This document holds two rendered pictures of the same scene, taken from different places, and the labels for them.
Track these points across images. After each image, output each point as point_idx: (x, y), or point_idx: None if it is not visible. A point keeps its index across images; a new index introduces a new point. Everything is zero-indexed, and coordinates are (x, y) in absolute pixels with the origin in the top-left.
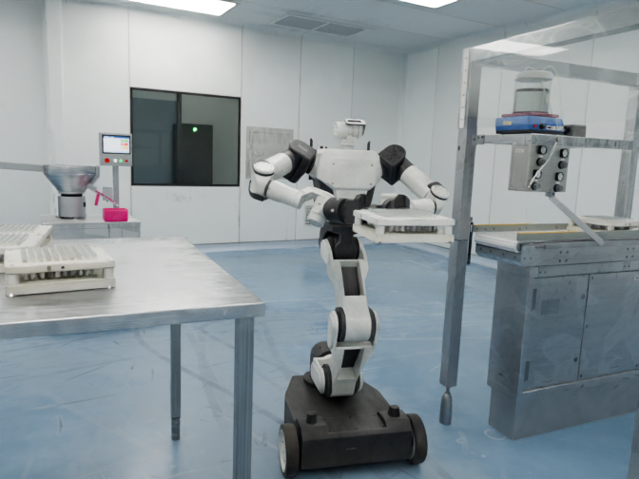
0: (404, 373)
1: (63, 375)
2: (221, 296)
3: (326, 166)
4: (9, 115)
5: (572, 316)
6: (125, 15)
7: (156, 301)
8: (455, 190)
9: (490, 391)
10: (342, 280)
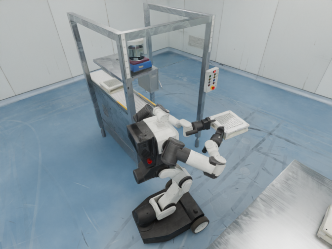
0: (92, 199)
1: None
2: (301, 171)
3: (178, 138)
4: None
5: None
6: None
7: (324, 184)
8: (130, 107)
9: (110, 166)
10: (181, 170)
